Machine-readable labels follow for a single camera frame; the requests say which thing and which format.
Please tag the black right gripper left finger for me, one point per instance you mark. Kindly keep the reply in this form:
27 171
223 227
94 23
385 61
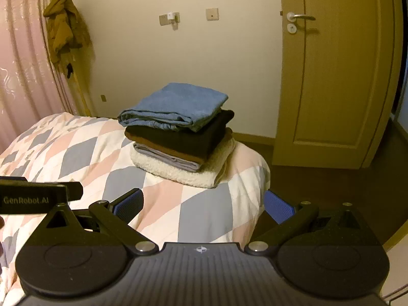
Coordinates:
114 218

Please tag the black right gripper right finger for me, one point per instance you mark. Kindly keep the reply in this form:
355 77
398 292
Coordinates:
290 219

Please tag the blue knitted garment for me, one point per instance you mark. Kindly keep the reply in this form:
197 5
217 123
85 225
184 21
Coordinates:
174 107

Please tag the person's left hand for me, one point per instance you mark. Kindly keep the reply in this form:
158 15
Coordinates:
2 223

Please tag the diamond patterned bed quilt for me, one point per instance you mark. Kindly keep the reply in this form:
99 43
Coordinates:
95 152

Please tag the grey folded garment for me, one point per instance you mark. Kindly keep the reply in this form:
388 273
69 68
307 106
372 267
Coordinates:
181 163

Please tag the white fleece folded blanket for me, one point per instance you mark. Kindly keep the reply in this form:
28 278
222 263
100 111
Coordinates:
206 175

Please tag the pink striped curtain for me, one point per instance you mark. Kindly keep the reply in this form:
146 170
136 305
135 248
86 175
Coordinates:
31 87

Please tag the brown folded garment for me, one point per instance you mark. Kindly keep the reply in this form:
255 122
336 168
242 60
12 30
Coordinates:
190 153

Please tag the black folded garment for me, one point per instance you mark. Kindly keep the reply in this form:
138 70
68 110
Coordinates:
186 142

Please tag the wooden room door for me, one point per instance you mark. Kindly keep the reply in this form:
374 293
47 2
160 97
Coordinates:
339 79

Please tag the brown jacket hanging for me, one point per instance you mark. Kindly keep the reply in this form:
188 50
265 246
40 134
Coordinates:
66 31

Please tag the silver door handle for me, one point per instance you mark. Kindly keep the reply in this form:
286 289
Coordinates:
293 17

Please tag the wall switch with white plug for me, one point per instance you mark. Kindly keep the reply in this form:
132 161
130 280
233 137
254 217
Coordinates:
171 18

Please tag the beige wall socket plate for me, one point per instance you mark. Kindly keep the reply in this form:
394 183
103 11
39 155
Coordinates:
212 14

